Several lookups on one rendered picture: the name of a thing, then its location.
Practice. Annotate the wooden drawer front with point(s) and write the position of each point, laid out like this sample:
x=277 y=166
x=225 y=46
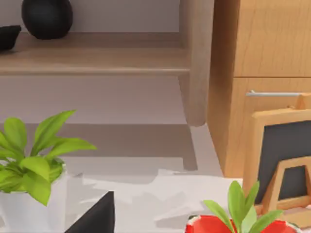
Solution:
x=245 y=136

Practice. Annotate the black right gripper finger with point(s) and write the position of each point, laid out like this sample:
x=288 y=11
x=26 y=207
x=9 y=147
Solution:
x=98 y=218

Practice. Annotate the black bowl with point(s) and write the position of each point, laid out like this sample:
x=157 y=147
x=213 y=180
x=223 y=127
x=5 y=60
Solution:
x=8 y=36

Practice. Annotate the black round vase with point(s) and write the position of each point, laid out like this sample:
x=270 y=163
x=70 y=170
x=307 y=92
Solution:
x=47 y=18

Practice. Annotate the pale wooden open shelf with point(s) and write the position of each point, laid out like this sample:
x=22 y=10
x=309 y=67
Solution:
x=121 y=60

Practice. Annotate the red pot with green plant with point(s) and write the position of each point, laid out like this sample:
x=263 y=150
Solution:
x=239 y=213

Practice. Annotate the wooden framed blackboard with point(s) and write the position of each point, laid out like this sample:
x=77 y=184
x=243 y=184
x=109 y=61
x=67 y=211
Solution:
x=281 y=160

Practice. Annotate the wooden cupboard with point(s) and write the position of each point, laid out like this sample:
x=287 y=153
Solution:
x=255 y=60

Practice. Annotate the white pot with green plant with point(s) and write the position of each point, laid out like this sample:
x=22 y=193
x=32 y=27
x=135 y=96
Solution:
x=26 y=174

